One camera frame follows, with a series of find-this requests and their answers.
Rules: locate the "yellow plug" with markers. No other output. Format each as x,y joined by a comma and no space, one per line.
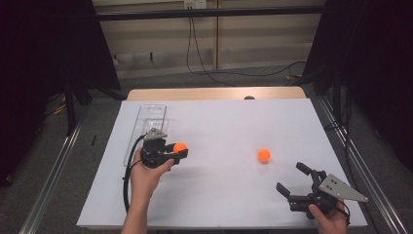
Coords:
293,77

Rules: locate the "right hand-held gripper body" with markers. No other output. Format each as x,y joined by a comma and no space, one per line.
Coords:
328,195

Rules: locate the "person's left hand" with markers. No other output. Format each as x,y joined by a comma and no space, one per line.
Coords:
146,180

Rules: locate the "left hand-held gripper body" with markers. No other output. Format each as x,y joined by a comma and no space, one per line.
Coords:
154,152

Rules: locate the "black metal stand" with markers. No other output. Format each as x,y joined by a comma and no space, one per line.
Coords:
70,107

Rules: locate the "metal floor rail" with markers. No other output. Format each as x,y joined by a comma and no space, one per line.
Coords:
367,162
52,175

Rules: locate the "white table cover sheet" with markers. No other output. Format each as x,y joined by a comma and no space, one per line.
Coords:
227,130

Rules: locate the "person's right hand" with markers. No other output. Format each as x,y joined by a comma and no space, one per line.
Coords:
329,224

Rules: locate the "black curtain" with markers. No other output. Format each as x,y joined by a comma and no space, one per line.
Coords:
48,48
373,48

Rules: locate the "small black floor item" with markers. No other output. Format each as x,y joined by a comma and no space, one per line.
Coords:
94,140

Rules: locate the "dark round table grommet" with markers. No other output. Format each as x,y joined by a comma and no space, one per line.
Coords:
249,97

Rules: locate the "clear plastic tray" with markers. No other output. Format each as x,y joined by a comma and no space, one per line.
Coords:
155,112

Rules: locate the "black horizontal bar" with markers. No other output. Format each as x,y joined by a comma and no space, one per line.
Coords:
211,13

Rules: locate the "orange ping-pong ball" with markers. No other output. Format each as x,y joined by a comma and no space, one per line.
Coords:
263,155
179,148

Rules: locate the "white wall outlet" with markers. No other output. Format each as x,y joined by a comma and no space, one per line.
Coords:
195,4

